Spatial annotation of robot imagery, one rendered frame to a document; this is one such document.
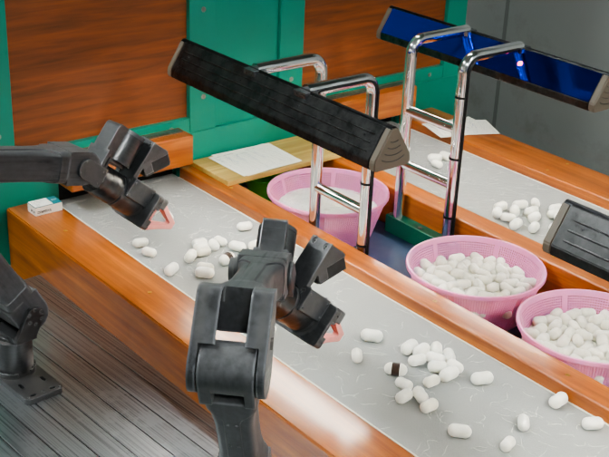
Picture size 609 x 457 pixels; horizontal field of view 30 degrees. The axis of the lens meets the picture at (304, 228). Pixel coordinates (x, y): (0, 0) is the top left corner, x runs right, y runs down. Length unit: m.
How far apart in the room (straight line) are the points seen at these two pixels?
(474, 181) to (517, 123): 1.25
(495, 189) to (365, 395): 0.94
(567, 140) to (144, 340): 2.09
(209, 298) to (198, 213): 1.12
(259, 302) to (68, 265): 0.95
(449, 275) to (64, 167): 0.77
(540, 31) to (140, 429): 2.30
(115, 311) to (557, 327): 0.79
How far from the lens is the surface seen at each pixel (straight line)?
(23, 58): 2.34
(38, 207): 2.35
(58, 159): 1.86
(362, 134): 1.87
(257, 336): 1.29
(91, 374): 1.99
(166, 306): 1.99
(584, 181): 2.67
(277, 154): 2.63
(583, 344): 2.04
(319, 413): 1.71
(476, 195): 2.58
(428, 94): 3.05
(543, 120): 3.82
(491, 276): 2.23
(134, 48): 2.46
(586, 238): 1.58
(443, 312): 2.02
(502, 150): 2.80
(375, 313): 2.04
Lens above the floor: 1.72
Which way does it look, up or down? 25 degrees down
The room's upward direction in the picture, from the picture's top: 2 degrees clockwise
